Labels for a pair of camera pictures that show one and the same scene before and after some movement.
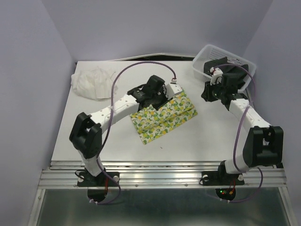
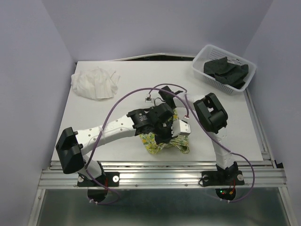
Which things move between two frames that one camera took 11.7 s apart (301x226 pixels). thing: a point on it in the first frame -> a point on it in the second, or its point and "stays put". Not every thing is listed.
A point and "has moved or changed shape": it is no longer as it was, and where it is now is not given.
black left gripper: x=165 y=100 -> x=169 y=137
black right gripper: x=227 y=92 -> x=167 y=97
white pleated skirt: x=95 y=82 stays put
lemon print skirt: x=150 y=123 has moved or changed shape
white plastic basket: x=212 y=52 stays put
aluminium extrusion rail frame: x=62 y=175 stays put
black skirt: x=241 y=71 stays put
